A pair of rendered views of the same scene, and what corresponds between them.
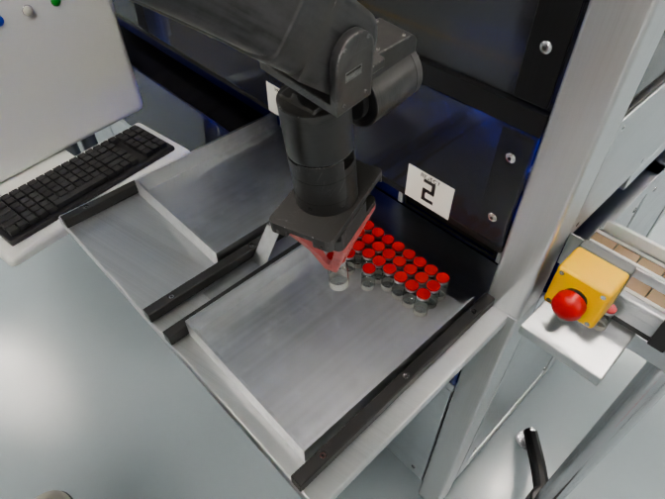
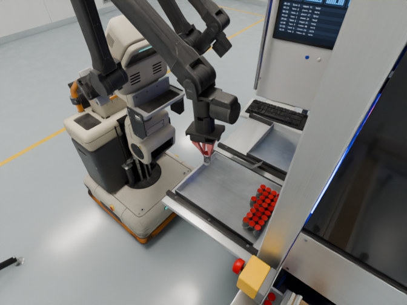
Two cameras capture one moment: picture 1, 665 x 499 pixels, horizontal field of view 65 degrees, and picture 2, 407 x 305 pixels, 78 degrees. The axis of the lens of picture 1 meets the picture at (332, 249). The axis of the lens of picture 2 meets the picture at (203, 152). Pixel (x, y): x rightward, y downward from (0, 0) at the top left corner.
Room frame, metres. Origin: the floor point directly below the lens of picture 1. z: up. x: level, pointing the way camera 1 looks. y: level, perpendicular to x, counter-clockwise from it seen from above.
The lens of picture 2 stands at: (0.28, -0.54, 1.68)
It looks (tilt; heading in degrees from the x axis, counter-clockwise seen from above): 45 degrees down; 82
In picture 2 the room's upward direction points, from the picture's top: straight up
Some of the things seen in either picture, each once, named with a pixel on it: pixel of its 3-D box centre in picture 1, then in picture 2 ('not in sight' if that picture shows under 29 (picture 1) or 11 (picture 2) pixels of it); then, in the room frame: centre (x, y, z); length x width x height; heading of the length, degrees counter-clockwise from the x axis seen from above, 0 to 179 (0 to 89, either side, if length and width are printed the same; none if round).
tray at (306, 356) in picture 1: (332, 315); (231, 192); (0.46, 0.00, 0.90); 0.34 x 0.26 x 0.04; 133
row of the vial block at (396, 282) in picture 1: (383, 273); (257, 207); (0.54, -0.08, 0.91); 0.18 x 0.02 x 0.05; 43
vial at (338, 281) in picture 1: (337, 271); (207, 158); (0.37, -0.01, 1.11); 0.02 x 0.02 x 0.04
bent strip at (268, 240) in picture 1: (241, 262); (245, 160); (0.56, 0.15, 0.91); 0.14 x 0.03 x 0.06; 135
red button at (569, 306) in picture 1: (570, 303); (240, 267); (0.41, -0.31, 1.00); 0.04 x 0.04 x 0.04; 44
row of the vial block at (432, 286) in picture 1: (393, 266); (262, 210); (0.55, -0.10, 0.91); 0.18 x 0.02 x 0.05; 43
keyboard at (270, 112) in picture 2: (81, 176); (281, 114); (0.89, 0.54, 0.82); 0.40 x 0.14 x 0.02; 142
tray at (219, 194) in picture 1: (250, 178); (295, 155); (0.78, 0.16, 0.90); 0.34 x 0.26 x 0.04; 134
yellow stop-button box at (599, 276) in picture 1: (587, 284); (255, 278); (0.44, -0.34, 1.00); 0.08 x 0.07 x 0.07; 134
